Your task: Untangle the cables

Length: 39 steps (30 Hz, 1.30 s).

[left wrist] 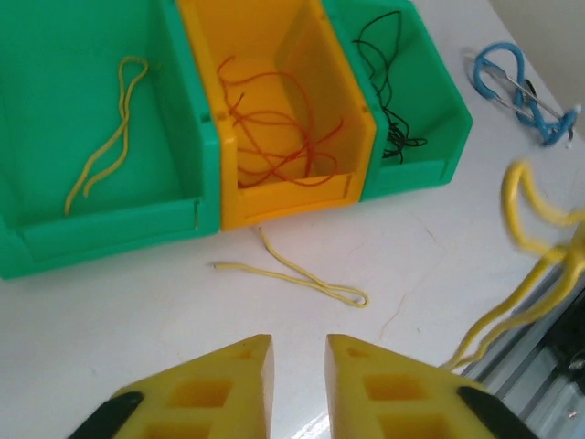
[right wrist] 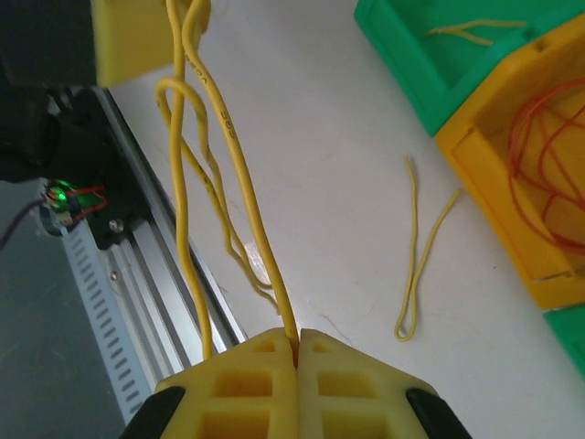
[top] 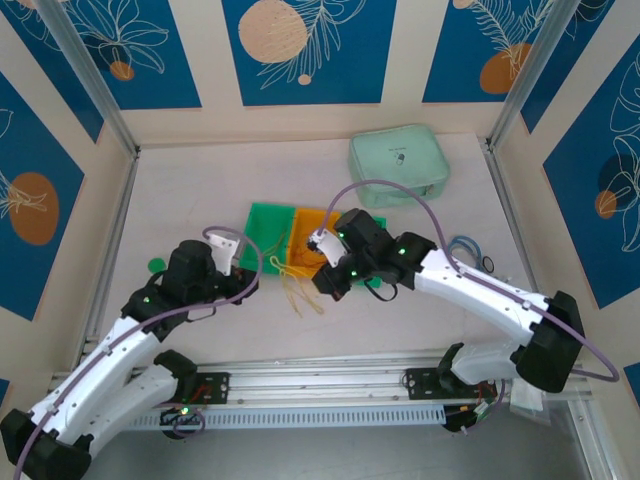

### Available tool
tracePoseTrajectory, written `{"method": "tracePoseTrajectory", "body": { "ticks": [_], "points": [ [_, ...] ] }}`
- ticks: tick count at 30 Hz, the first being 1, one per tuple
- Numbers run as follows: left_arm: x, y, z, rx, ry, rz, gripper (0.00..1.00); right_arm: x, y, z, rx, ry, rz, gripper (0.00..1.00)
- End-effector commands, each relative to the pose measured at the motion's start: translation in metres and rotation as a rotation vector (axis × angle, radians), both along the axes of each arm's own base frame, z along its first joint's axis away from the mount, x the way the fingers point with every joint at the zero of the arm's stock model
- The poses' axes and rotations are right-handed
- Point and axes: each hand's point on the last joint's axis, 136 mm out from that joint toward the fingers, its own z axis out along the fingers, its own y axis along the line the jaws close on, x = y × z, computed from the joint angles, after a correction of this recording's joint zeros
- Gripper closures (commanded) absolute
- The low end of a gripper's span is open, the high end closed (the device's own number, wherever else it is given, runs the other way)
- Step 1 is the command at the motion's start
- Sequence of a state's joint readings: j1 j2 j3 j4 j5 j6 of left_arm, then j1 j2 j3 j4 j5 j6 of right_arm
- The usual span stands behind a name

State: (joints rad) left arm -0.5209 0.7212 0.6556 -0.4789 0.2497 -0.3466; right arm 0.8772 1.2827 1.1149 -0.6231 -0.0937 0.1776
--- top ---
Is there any green plastic bin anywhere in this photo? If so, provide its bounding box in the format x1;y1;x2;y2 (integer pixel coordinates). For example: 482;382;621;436
344;213;390;290
238;201;299;276

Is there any yellow plastic bin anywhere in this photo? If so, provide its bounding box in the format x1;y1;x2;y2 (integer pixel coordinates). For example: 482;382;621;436
287;207;346;279

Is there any mint green fabric pouch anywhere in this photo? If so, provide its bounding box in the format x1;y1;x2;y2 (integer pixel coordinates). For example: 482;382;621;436
348;123;451;210

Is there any right arm black wire loop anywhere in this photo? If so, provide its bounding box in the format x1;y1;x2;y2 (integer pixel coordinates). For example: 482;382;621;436
363;278;398;303

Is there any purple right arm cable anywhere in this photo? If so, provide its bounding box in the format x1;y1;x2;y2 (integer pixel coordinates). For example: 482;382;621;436
317;179;621;384

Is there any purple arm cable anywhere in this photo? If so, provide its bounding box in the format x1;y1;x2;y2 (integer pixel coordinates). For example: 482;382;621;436
317;179;621;384
10;225;264;480

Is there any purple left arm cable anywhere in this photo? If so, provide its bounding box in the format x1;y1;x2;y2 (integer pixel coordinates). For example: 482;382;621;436
10;225;264;480

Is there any aluminium side rail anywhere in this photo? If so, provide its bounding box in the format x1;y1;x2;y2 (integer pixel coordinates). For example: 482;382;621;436
482;137;617;480
74;149;142;361

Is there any blue coiled cable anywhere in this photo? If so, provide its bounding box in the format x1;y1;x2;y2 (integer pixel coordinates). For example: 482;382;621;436
446;235;514;287

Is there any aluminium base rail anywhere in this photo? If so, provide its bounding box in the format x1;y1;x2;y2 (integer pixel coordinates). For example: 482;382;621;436
49;349;596;412

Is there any base circuit board with wires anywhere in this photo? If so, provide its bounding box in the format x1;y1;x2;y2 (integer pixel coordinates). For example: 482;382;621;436
158;403;202;441
443;397;501;437

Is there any grey slotted cable duct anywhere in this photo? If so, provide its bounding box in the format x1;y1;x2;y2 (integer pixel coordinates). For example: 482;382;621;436
119;405;447;432

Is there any aluminium frame post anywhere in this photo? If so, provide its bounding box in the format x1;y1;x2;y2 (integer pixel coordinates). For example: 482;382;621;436
34;0;142;157
488;0;572;151

